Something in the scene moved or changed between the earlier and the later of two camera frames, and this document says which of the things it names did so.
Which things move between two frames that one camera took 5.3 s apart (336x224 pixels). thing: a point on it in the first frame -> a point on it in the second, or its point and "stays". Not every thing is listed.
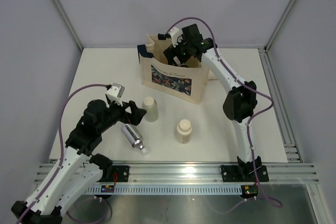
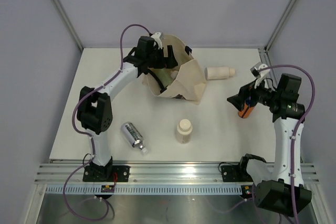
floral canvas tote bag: x=190 y=83 stays
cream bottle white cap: x=184 y=130 stays
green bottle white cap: x=151 y=106 -> x=166 y=75
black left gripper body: x=116 y=113 -> x=156 y=59
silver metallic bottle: x=134 y=137 stays
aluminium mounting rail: x=207 y=173 stays
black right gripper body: x=183 y=47 -> x=265 y=96
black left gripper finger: x=137 y=114 -> x=171 y=61
